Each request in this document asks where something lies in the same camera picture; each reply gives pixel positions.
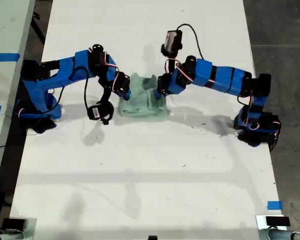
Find pale green T-shirt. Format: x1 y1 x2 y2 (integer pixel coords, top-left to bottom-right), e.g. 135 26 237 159
117 72 170 123

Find black stand leg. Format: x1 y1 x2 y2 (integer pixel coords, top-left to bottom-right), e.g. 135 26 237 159
30 4 47 46

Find long blue tape strip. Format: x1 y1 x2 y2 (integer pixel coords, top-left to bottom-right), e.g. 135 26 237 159
0 52 22 62

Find pale grey side table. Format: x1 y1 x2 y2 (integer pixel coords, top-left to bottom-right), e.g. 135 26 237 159
0 0 37 201

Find blue tape square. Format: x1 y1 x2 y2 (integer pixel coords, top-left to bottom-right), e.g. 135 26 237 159
267 200 283 211

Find grey flat plate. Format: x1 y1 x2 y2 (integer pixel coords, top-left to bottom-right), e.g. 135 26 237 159
9 217 38 240

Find small black box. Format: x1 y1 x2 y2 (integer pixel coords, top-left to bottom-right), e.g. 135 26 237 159
1 217 27 230
265 216 291 227

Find grey metal tube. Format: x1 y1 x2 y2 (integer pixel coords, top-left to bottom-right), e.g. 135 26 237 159
0 229 26 240
258 227 300 240

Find black camera stalk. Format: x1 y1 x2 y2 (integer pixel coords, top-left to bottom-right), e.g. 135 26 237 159
99 83 113 105
171 53 179 73

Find black camera box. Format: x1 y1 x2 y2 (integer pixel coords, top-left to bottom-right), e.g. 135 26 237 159
160 29 183 57
86 101 115 126

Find black camera cable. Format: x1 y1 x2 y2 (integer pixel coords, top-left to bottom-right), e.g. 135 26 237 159
46 66 91 115
176 23 206 61

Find black base cable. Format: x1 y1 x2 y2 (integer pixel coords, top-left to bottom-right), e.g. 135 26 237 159
268 119 283 153

